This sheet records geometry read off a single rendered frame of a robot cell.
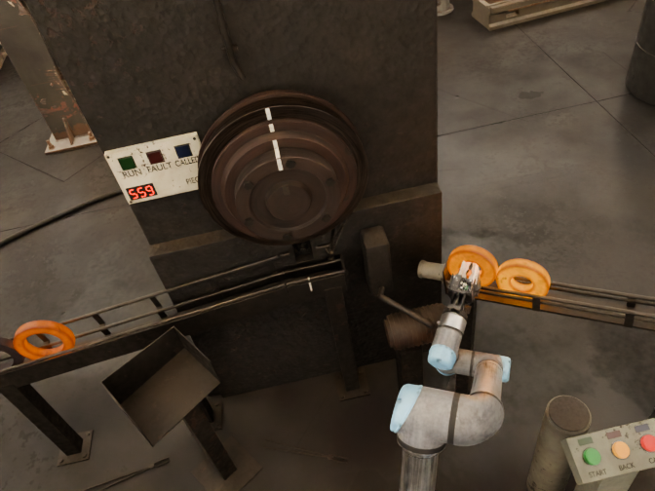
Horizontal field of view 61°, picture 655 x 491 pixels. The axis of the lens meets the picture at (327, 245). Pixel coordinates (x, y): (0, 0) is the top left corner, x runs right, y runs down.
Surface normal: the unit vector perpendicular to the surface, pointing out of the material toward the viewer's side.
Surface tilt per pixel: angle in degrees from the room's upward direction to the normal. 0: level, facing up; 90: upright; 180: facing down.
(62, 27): 90
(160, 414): 5
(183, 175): 90
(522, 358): 0
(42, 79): 90
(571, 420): 0
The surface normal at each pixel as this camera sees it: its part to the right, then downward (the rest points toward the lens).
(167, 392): -0.20, -0.65
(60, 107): 0.15, 0.68
